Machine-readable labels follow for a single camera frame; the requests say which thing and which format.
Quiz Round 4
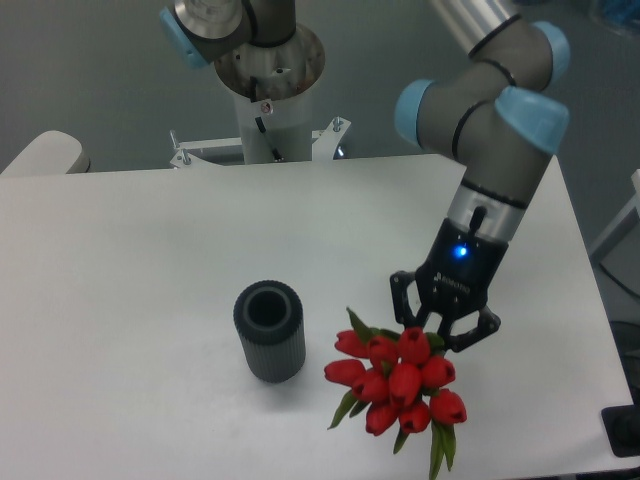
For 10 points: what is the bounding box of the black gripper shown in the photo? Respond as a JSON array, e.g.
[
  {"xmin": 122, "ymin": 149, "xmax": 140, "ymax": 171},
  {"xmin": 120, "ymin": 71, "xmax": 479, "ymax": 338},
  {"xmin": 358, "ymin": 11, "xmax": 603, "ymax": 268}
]
[{"xmin": 389, "ymin": 219, "xmax": 508, "ymax": 353}]

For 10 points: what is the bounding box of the black box at table edge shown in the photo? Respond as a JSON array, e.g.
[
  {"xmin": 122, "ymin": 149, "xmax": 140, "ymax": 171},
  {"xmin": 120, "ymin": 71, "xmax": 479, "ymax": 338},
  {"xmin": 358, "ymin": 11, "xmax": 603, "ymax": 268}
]
[{"xmin": 601, "ymin": 405, "xmax": 639, "ymax": 458}]

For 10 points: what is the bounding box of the red tulip bouquet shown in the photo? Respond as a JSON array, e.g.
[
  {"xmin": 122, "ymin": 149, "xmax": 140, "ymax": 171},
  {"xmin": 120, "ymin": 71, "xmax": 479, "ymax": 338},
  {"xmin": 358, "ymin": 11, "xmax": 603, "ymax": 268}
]
[{"xmin": 324, "ymin": 309, "xmax": 467, "ymax": 479}]

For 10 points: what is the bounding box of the white pedestal base frame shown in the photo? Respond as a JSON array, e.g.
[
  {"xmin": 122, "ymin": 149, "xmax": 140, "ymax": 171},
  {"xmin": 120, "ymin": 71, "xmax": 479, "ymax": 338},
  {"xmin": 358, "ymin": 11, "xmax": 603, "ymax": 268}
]
[{"xmin": 169, "ymin": 116, "xmax": 352, "ymax": 169}]

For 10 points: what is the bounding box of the dark grey ribbed vase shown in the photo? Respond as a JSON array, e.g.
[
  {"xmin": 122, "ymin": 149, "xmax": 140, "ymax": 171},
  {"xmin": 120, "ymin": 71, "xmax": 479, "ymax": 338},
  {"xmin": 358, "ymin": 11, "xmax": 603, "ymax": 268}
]
[{"xmin": 233, "ymin": 280, "xmax": 306, "ymax": 384}]

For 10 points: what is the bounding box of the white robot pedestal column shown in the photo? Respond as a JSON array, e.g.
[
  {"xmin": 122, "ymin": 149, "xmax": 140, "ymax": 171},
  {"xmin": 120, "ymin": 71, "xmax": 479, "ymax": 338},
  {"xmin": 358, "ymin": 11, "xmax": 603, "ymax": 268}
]
[{"xmin": 214, "ymin": 24, "xmax": 325, "ymax": 142}]

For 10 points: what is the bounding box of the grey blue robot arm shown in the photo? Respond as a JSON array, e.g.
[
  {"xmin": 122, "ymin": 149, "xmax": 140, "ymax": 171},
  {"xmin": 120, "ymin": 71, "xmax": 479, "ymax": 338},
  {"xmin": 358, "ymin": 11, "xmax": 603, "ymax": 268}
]
[{"xmin": 160, "ymin": 1, "xmax": 570, "ymax": 352}]

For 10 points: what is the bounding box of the black cable on pedestal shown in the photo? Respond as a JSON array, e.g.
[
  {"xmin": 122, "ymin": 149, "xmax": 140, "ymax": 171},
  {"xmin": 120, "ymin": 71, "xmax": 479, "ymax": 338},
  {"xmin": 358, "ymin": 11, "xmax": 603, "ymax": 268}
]
[{"xmin": 249, "ymin": 74, "xmax": 285, "ymax": 163}]

